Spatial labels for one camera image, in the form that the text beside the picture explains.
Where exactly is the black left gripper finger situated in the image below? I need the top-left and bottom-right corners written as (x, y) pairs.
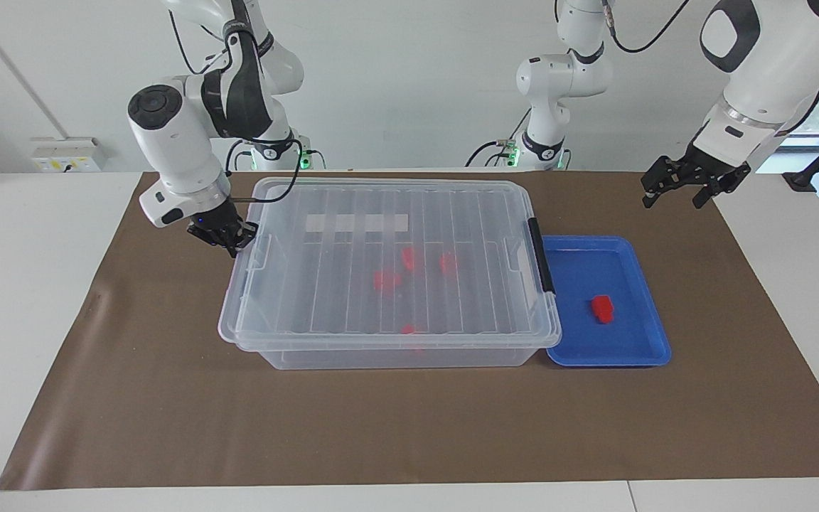
top-left (641, 156), bottom-right (680, 208)
top-left (692, 164), bottom-right (751, 209)

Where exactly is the clear plastic ribbed lid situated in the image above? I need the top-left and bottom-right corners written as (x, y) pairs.
top-left (218, 176), bottom-right (563, 353)

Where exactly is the black box latch handle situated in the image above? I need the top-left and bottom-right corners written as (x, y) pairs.
top-left (528, 217), bottom-right (557, 295)

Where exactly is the blue plastic tray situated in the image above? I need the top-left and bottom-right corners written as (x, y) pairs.
top-left (542, 235), bottom-right (672, 368)

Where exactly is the clear plastic storage box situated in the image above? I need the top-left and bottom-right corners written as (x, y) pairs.
top-left (235, 178), bottom-right (563, 370)

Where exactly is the brown paper table mat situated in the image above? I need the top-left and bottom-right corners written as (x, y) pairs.
top-left (0, 169), bottom-right (819, 491)

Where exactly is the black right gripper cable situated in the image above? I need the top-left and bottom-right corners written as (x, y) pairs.
top-left (168, 0), bottom-right (304, 203)

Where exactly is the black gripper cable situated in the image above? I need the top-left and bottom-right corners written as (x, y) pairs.
top-left (598, 0), bottom-right (819, 132)
top-left (168, 0), bottom-right (304, 203)

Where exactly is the black right arm base cable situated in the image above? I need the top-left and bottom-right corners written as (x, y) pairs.
top-left (225, 139), bottom-right (254, 171)

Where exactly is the black arm base cable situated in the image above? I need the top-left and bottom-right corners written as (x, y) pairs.
top-left (466, 107), bottom-right (532, 168)
top-left (225, 139), bottom-right (254, 171)

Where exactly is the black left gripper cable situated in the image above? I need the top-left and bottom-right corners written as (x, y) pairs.
top-left (598, 0), bottom-right (819, 132)

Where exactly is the white wall power outlet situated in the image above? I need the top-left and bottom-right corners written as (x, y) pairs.
top-left (31, 137), bottom-right (106, 172)

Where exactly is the black left arm base cable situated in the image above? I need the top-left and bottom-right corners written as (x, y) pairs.
top-left (466, 107), bottom-right (532, 168)

